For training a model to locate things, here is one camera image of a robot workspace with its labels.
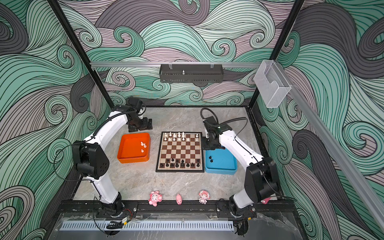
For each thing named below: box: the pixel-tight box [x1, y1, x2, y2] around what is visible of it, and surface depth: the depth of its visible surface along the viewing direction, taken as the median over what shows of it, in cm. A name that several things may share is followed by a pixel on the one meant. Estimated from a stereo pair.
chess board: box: [155, 131, 205, 173], surface depth 94 cm
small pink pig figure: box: [175, 193, 183, 205], surface depth 77 cm
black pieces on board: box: [159, 158, 200, 168], surface depth 89 cm
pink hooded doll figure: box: [198, 189, 211, 205], surface depth 76 cm
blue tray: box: [205, 145, 238, 175], surface depth 90 cm
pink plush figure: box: [148, 190, 163, 207], surface depth 76 cm
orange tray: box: [117, 132, 151, 164], surface depth 96 cm
